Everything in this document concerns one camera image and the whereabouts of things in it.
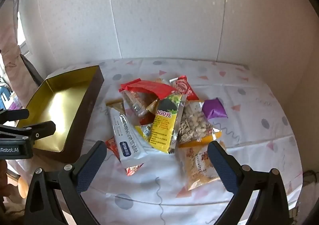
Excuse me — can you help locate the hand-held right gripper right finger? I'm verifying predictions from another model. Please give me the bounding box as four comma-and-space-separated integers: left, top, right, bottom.
207, 141, 289, 225

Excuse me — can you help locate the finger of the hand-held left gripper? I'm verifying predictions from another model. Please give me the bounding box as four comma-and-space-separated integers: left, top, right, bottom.
0, 108, 30, 126
0, 121, 56, 141

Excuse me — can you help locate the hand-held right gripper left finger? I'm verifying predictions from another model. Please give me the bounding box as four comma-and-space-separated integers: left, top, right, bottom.
24, 141, 107, 225

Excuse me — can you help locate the clear flaky pastry packet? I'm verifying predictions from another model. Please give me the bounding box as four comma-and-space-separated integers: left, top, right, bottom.
178, 140, 223, 191

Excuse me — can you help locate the small red snack packet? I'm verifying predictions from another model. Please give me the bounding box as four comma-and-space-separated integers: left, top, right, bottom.
105, 137, 121, 161
125, 162, 145, 177

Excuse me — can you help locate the gold tin box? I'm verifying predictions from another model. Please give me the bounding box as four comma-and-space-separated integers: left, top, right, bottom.
16, 65, 104, 163

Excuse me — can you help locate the long white snack packet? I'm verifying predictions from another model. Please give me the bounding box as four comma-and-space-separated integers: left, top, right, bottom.
106, 100, 146, 169

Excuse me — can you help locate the clear nut packet orange end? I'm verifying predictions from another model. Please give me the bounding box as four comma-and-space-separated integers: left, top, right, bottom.
179, 100, 223, 146

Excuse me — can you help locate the yellow and black sachet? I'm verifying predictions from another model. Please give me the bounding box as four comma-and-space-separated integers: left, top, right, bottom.
149, 92, 188, 155

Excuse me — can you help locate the cereal bar with red ends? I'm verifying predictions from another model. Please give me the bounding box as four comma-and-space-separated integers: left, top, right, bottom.
120, 79, 153, 119

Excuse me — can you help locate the round wooden stool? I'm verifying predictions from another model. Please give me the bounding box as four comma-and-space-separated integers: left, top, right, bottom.
17, 177, 28, 198

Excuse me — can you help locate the patterned white tablecloth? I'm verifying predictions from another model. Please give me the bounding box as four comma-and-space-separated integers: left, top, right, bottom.
7, 58, 303, 225

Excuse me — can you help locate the purple snack packet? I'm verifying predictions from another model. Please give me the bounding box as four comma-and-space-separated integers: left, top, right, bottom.
201, 97, 229, 120

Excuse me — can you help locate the small yellow snack packet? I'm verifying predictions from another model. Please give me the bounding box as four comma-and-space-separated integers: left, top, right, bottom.
135, 123, 153, 142

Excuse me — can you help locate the pink patterned curtain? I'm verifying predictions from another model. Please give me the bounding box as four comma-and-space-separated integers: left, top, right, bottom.
0, 24, 33, 83

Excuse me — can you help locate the red packet with cream edge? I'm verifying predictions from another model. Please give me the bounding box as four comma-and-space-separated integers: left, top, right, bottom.
169, 75, 198, 101

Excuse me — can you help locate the large red foil packet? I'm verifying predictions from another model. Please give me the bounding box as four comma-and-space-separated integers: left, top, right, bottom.
130, 80, 175, 100

